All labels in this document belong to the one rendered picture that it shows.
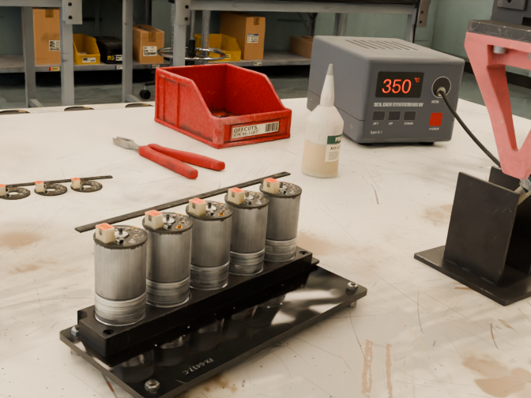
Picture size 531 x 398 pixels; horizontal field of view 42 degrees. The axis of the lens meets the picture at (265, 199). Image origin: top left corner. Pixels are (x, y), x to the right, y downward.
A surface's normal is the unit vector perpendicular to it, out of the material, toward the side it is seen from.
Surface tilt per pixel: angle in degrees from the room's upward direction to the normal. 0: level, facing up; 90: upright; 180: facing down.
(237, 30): 91
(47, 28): 90
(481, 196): 90
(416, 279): 0
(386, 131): 90
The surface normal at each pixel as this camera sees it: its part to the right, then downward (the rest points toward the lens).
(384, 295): 0.07, -0.93
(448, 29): -0.85, 0.12
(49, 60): 0.53, 0.33
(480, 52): -0.78, 0.47
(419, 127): 0.30, 0.36
